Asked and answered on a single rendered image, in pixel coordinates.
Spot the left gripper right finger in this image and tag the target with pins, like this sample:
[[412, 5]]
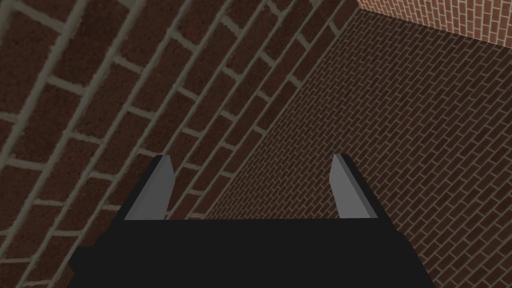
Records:
[[352, 192]]

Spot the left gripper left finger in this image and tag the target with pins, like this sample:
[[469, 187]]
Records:
[[154, 192]]

